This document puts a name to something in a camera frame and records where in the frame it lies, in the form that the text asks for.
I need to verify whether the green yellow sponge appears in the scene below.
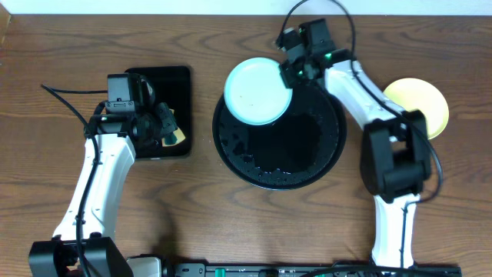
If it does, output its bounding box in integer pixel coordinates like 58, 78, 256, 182
159, 109, 186, 147

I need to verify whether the yellow plate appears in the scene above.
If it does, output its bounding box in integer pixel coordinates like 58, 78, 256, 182
384, 78, 449, 139

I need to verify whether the black rectangular tray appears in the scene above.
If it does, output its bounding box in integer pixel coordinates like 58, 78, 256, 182
125, 65, 192, 159

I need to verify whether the black round tray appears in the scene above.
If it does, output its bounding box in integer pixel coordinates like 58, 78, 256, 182
212, 86, 347, 190

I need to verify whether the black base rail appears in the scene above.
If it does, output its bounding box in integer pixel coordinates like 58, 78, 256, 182
126, 256, 462, 277

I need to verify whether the light blue plate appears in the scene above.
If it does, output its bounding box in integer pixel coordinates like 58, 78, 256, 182
224, 57, 293, 125

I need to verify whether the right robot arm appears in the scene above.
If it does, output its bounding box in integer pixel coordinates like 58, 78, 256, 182
280, 49, 431, 269

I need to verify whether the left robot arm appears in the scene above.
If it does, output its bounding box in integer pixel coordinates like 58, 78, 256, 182
28, 102, 177, 276

